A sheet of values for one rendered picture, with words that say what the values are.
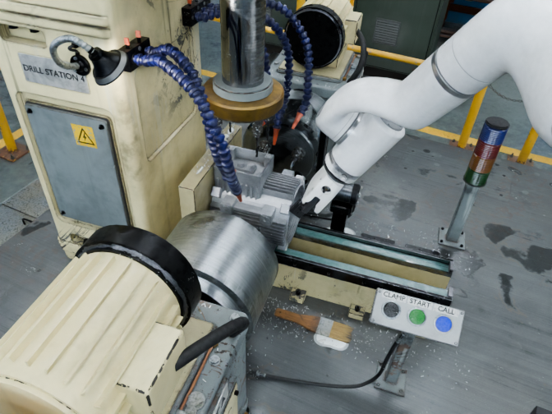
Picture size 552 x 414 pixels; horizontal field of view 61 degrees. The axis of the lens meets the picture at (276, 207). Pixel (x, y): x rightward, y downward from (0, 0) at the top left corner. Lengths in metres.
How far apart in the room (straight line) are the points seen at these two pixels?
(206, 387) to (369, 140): 0.52
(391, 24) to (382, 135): 3.34
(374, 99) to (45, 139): 0.73
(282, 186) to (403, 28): 3.19
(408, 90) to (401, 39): 3.44
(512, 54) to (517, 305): 0.91
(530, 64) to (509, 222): 1.10
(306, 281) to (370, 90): 0.59
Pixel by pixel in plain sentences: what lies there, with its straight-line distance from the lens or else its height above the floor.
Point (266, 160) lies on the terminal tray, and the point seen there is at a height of 1.14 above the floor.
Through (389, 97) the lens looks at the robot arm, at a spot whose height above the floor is 1.44.
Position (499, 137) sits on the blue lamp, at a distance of 1.34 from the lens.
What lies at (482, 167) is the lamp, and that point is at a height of 1.10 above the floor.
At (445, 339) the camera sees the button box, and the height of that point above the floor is 1.05.
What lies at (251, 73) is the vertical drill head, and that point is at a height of 1.39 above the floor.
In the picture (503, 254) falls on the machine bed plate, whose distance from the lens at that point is 1.60.
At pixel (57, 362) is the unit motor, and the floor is 1.35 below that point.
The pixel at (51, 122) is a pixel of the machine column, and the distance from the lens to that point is 1.14.
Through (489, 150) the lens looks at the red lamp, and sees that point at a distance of 1.35.
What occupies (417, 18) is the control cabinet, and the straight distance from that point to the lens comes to 4.17.
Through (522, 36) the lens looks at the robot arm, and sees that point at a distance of 0.68.
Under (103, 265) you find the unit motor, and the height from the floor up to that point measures 1.35.
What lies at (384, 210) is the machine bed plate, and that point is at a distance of 1.61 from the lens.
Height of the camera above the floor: 1.81
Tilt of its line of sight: 40 degrees down
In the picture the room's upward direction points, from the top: 3 degrees clockwise
